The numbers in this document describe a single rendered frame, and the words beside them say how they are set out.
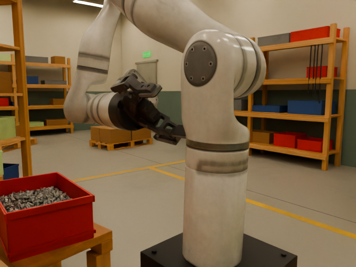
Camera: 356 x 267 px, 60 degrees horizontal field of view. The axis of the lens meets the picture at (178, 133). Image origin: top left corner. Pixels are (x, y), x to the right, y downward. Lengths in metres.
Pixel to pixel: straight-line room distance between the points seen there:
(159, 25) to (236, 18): 6.66
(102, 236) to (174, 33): 0.61
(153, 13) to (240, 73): 0.20
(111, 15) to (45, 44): 9.46
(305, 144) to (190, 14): 4.99
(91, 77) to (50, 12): 9.71
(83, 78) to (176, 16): 0.28
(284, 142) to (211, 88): 5.25
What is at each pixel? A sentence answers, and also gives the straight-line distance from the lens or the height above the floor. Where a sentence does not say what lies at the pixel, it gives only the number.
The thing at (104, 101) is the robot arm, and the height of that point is 1.17.
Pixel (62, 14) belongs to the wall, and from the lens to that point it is 10.52.
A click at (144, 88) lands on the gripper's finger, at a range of 0.47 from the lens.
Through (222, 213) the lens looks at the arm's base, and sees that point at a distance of 0.44.
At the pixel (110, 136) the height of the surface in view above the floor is 0.30.
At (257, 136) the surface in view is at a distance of 6.00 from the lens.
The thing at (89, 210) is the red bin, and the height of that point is 0.88.
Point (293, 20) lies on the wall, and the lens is 6.33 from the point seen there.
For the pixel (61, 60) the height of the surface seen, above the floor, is 2.12.
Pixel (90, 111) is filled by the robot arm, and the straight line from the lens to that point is 0.65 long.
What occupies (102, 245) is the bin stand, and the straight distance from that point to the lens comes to 0.93.
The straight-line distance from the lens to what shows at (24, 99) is 3.61.
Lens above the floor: 1.19
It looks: 7 degrees down
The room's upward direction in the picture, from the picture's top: straight up
